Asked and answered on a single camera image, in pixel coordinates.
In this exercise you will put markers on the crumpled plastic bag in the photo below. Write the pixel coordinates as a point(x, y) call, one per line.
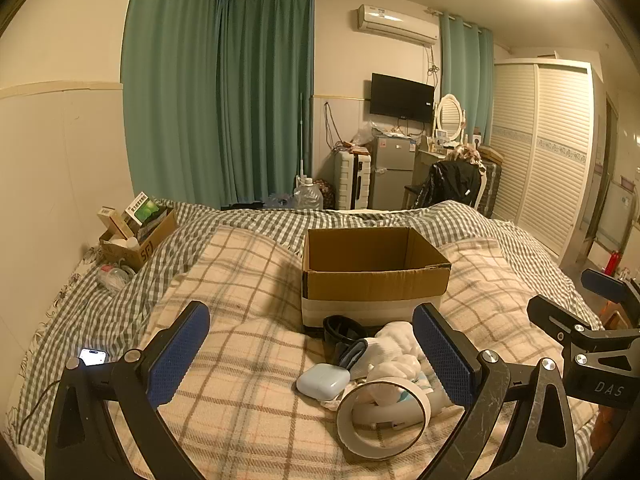
point(364, 135)

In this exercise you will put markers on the black belt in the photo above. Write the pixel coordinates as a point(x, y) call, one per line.
point(342, 332)

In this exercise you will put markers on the black jacket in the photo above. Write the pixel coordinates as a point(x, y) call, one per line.
point(450, 182)

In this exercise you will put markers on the oval white mirror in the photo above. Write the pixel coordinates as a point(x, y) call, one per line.
point(450, 116)

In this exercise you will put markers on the floral cloth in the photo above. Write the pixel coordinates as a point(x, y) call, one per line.
point(467, 154)

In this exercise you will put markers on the white louvred wardrobe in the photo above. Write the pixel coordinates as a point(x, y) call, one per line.
point(550, 160)

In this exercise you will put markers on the white suitcase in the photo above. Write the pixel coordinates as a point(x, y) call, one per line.
point(350, 182)

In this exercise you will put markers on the beige plaid blanket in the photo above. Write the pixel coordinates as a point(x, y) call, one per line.
point(240, 310)

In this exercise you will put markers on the small cardboard box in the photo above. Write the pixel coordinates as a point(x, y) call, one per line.
point(145, 247)

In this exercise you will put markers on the white neckband fan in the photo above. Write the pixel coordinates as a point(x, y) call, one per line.
point(395, 412)

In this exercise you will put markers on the patterned dark bag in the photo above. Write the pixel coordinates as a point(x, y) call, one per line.
point(327, 194)

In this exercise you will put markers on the large clear water bottle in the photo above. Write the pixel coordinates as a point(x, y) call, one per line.
point(307, 197)

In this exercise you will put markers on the clear plastic bag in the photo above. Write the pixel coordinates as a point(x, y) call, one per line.
point(116, 276)

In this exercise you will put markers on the dark suitcase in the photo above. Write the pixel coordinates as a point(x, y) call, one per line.
point(491, 185)

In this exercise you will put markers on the narrow green curtain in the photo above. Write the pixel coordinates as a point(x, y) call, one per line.
point(465, 80)

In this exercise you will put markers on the white air conditioner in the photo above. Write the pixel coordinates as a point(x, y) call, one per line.
point(395, 22)

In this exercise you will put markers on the green and white carton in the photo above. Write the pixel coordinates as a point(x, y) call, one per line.
point(141, 207)

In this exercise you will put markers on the smartphone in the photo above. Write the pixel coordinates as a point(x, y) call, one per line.
point(93, 356)

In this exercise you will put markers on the red fire extinguisher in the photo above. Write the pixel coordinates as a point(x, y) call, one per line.
point(613, 262)

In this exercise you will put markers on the silver small fridge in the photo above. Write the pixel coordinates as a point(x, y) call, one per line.
point(393, 175)

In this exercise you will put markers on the grey tape roll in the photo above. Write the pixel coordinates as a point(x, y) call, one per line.
point(350, 440)

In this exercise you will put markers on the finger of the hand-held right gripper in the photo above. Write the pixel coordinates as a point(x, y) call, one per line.
point(555, 317)
point(605, 282)

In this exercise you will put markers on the white mop pole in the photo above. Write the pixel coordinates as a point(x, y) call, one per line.
point(302, 135)

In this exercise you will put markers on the black wall television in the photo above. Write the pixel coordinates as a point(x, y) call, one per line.
point(401, 97)

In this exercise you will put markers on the white sock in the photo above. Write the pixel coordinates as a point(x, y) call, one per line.
point(397, 347)

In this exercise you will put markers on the white earbuds case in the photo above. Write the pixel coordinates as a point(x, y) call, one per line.
point(322, 380)

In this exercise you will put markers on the wide green curtain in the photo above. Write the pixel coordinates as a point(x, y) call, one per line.
point(170, 90)

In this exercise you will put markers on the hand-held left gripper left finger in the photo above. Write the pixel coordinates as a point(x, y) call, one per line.
point(179, 357)

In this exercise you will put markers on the green pleated curtain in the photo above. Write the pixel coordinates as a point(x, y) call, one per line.
point(265, 100)

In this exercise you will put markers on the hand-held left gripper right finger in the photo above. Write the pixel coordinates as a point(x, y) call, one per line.
point(444, 357)

